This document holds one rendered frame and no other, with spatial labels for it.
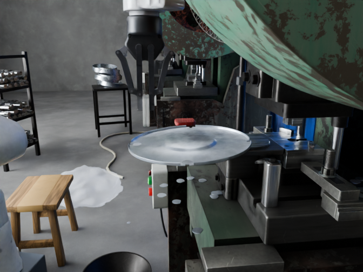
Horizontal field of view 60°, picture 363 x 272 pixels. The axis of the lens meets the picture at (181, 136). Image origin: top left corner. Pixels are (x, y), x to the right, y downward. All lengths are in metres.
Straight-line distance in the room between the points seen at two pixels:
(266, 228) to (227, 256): 0.09
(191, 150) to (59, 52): 6.93
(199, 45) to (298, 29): 1.80
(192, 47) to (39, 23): 5.84
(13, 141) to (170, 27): 1.41
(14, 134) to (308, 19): 0.70
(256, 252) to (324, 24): 0.45
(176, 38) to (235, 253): 1.61
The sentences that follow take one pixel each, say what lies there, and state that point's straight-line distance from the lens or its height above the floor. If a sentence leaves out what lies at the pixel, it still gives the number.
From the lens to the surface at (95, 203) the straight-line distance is 2.04.
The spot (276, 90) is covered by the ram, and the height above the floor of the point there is 0.92.
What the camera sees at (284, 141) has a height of 0.78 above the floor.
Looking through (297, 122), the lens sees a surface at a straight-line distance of 0.80.
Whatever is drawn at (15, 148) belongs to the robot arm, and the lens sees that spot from 0.84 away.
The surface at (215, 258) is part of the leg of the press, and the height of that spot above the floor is 0.64.
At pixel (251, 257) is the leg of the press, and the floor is 0.64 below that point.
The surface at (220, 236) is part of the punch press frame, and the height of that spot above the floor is 0.65.
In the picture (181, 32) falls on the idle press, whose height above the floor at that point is 1.08.
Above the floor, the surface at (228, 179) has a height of 0.70.
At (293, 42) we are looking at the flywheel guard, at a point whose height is 1.01.
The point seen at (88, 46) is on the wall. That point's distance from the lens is 7.41.
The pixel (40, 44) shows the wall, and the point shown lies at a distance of 7.63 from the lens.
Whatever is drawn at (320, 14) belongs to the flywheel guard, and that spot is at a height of 1.03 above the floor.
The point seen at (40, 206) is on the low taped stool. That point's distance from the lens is 1.55.
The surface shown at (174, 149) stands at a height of 0.78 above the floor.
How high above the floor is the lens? 1.01
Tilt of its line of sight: 16 degrees down
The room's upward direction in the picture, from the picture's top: straight up
